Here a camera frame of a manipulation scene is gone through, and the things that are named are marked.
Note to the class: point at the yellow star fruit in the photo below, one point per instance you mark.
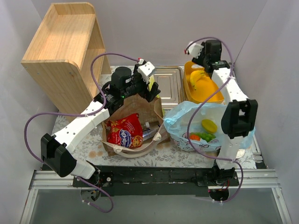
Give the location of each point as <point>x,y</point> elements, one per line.
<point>209,126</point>

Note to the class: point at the small silver bottle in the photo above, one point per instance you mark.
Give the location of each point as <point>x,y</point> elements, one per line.
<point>149,130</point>

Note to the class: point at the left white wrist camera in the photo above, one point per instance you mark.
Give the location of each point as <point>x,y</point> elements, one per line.
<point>146,69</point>

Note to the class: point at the green vegetables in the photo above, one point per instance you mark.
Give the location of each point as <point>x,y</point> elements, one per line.
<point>206,136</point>

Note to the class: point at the yellow bananas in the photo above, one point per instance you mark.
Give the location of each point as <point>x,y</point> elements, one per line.
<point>198,79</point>

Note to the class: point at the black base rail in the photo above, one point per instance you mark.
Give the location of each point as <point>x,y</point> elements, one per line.
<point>149,181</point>

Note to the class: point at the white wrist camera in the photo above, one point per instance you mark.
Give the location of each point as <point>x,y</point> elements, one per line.
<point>146,69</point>
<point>194,49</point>

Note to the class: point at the grey tape roll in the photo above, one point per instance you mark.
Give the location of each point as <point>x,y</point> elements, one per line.
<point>240,153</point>

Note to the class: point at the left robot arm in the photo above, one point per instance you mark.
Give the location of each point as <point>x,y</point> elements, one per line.
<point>57,149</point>

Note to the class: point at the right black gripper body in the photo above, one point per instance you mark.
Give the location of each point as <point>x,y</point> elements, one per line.
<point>208,64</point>

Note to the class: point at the blue cartoon plastic bag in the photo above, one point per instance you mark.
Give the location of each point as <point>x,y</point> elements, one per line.
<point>177,119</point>

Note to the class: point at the small orange pumpkin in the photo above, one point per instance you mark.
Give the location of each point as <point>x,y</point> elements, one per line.
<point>194,137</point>

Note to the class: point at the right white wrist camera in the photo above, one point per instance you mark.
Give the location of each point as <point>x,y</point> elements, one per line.
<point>194,49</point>

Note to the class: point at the yellow plastic basket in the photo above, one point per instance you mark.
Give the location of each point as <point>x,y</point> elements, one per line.
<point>199,95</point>

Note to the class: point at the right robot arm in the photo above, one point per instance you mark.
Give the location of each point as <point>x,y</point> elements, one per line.
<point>239,116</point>

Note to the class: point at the floral table mat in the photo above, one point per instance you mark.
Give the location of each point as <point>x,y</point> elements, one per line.
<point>164,155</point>

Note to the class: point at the metal tray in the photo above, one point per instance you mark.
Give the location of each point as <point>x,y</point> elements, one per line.
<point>170,83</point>

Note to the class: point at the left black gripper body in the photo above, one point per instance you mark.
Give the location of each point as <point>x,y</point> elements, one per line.
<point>147,88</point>

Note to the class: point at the white green leek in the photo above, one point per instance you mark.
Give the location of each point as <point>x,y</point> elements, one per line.
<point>151,82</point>

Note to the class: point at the brown paper tote bag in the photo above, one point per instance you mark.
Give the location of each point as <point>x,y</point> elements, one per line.
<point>148,112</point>

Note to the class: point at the red cookie snack packet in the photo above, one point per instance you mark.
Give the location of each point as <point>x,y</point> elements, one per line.
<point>125,132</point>

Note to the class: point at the wooden shelf unit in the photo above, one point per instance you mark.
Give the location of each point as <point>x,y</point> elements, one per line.
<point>60,55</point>

